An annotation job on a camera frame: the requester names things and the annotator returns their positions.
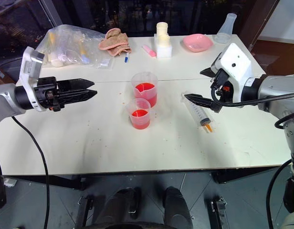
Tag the beige crumpled cloth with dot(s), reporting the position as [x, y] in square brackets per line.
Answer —
[116, 41]

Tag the yellow tool blue tip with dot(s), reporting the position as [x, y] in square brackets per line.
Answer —
[84, 53]

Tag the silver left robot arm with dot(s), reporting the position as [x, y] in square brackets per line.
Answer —
[3, 96]

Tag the large beaker with red liquid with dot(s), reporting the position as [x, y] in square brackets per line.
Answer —
[145, 91]

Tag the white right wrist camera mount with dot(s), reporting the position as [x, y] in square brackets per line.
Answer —
[236, 64]

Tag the pink marker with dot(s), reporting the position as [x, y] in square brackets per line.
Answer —
[149, 51]

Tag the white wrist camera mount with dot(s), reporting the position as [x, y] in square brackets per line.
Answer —
[30, 64]
[236, 64]

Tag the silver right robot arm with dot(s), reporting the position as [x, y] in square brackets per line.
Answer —
[276, 87]

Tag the clear plastic bag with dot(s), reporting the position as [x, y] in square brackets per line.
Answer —
[73, 38]

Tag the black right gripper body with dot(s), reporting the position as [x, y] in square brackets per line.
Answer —
[224, 91]

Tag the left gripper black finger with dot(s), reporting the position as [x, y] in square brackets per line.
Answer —
[75, 84]
[77, 96]

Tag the dark rounded shape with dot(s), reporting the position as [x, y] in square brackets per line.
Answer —
[176, 207]
[123, 205]

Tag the pink plastic dish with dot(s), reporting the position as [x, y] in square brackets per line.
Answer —
[198, 43]

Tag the white floor label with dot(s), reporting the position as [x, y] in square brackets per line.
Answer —
[10, 182]

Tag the small beaker with red liquid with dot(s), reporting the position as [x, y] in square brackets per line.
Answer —
[138, 117]

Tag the clear syringe orange tip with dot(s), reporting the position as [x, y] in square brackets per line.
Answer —
[197, 112]

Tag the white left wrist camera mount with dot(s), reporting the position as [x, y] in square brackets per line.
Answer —
[30, 64]

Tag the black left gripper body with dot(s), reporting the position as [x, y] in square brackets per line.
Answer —
[45, 91]

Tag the black metal floor bracket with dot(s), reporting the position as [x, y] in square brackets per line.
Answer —
[217, 212]
[83, 211]

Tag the cream round lid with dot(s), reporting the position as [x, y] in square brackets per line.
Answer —
[58, 63]

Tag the blue and white pen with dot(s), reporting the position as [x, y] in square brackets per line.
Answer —
[126, 58]

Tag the white block holder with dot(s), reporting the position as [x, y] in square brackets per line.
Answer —
[164, 51]

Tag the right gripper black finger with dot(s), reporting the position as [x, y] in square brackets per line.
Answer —
[199, 100]
[209, 72]

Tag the tall cream plastic cylinder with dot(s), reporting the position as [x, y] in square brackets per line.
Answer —
[162, 28]

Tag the clear conical flask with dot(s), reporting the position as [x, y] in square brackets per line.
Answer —
[224, 33]

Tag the black table frame beam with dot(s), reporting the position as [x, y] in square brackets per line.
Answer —
[54, 181]
[244, 175]

